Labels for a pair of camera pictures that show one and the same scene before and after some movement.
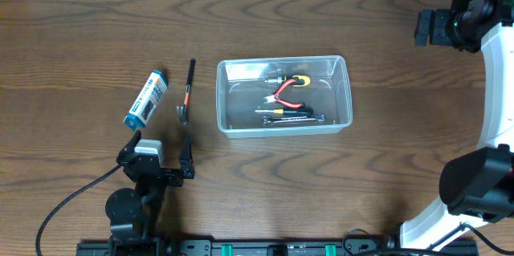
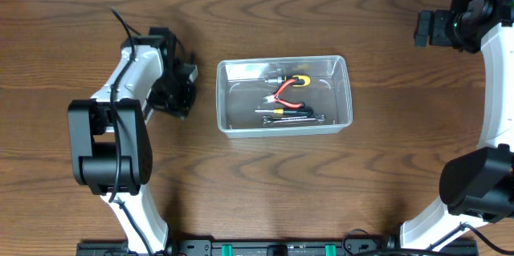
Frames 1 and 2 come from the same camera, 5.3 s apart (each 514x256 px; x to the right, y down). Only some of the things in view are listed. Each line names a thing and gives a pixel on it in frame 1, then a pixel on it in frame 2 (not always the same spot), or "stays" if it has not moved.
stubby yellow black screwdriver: x=301 y=80 stays
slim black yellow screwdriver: x=288 y=111 stays
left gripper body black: x=171 y=179 → x=169 y=93
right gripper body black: x=443 y=30 stays
